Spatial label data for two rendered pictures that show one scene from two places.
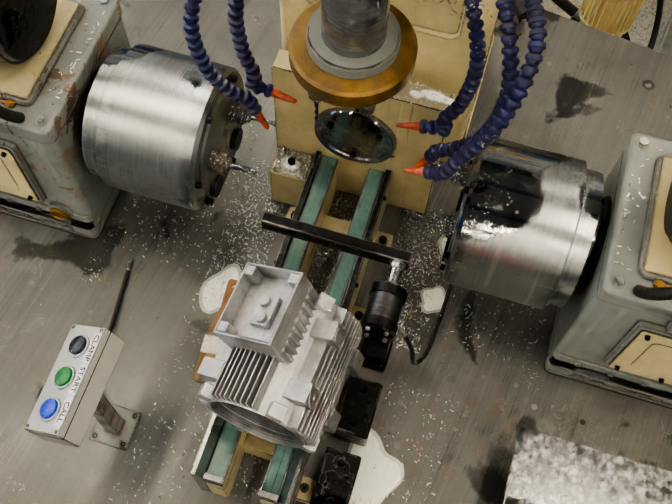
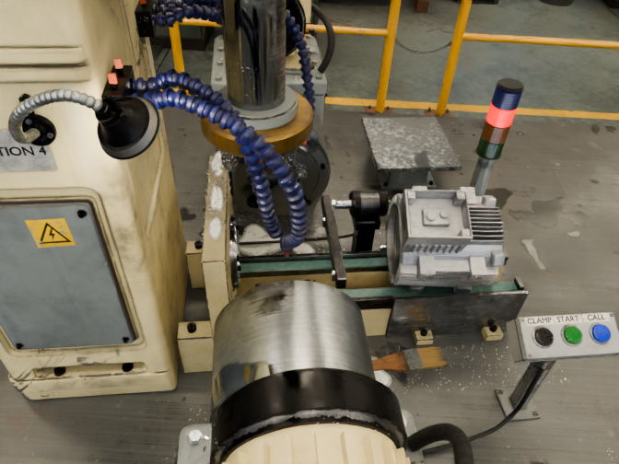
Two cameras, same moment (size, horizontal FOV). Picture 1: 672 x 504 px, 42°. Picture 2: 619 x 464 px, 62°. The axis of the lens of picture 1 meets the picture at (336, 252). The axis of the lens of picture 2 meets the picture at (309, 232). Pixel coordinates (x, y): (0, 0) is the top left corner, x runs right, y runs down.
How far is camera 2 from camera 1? 1.32 m
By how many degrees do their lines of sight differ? 60
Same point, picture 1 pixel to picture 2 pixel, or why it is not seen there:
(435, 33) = (161, 161)
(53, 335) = not seen: outside the picture
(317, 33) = (269, 110)
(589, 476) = (385, 144)
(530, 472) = (400, 161)
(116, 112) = (342, 359)
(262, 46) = (79, 450)
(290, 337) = (444, 198)
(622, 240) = (291, 79)
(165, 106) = (316, 313)
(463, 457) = not seen: hidden behind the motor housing
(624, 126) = not seen: hidden behind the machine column
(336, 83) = (303, 109)
